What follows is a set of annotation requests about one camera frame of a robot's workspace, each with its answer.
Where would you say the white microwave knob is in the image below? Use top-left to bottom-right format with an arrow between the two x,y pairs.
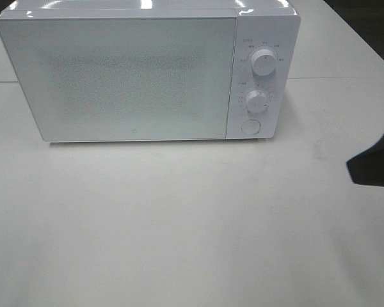
249,47 -> 278,77
245,90 -> 270,114

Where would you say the white microwave oven body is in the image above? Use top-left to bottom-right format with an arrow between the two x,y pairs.
0,1 -> 301,143

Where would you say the round white door release button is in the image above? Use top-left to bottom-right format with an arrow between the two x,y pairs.
241,120 -> 261,135

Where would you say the white microwave door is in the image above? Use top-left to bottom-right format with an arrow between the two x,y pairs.
0,18 -> 236,142

